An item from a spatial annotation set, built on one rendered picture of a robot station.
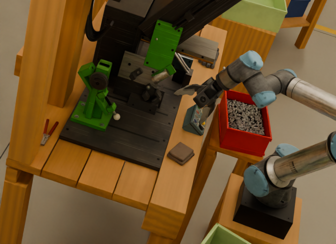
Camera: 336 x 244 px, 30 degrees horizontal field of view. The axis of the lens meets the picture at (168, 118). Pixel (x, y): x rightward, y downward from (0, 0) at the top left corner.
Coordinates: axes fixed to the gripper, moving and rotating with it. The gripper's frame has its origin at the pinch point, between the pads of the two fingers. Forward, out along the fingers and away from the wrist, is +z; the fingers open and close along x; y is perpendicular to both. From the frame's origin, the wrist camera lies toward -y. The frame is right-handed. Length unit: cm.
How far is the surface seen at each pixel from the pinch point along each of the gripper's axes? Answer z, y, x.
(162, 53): 13.6, 34.2, 20.8
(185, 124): 22.7, 26.0, -8.8
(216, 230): 7.5, -23.6, -38.6
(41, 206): 132, 30, -1
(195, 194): 55, 40, -42
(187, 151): 19.4, 9.9, -15.4
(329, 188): 63, 160, -121
